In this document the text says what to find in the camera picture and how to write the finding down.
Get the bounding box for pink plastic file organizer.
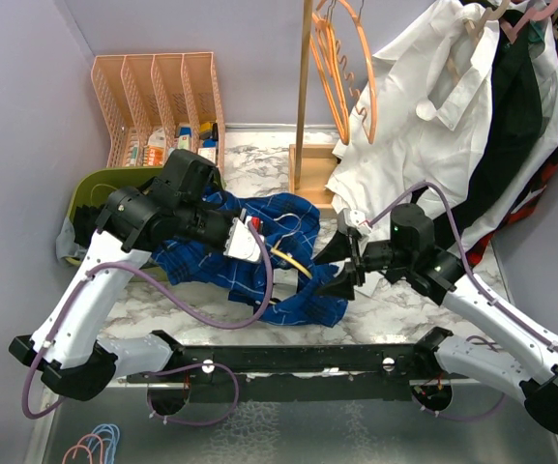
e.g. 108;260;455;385
91;51;225;169

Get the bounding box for yellow plastic hanger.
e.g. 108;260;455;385
269;246;316;308

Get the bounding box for white hanging shirt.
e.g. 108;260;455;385
328;1;558;265

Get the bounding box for black garment in basket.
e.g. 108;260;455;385
72;205;104;248

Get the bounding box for green laundry basket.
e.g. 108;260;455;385
56;160;226;266

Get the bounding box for orange plastic hanger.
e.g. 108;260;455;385
312;1;377;144

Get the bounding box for pink blue hangers pile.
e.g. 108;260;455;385
61;423;121;464

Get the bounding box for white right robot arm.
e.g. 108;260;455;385
314;204;558;435

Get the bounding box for orange wavy wire hanger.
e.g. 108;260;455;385
309;13;354;145

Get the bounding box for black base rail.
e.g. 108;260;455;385
127;328;452;402

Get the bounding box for black hanging garment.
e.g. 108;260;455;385
384;9;558;286

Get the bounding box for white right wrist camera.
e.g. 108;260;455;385
337;208;371;239

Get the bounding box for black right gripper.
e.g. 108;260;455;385
311;227;413;299

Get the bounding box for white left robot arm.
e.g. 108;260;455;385
9;187;242;401

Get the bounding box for blue plaid shirt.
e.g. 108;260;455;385
152;192;347;328

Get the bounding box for boxes in organizer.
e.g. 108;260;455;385
121;122;220;167

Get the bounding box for wooden hanger stand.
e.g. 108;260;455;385
288;1;338;218

